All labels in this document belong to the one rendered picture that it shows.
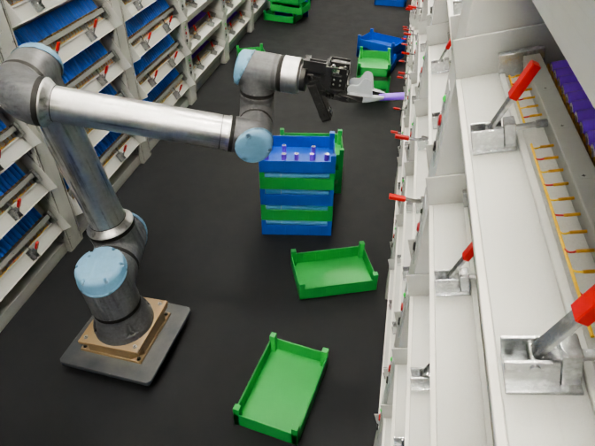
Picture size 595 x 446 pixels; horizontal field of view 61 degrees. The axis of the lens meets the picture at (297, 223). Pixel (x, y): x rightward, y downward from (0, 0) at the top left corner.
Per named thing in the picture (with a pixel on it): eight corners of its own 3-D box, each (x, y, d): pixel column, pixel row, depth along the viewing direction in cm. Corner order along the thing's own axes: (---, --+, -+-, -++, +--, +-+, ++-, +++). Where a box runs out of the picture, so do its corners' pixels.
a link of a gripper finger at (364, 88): (386, 84, 121) (348, 77, 122) (381, 107, 125) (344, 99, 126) (388, 79, 123) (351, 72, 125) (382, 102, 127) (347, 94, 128)
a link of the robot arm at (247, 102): (237, 142, 135) (237, 99, 127) (239, 120, 144) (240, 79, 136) (272, 143, 136) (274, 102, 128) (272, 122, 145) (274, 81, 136)
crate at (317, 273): (299, 300, 190) (299, 285, 185) (290, 263, 205) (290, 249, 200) (376, 289, 194) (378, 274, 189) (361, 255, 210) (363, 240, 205)
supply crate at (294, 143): (258, 172, 199) (258, 155, 194) (263, 146, 215) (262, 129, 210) (335, 173, 199) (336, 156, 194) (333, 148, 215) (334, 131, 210)
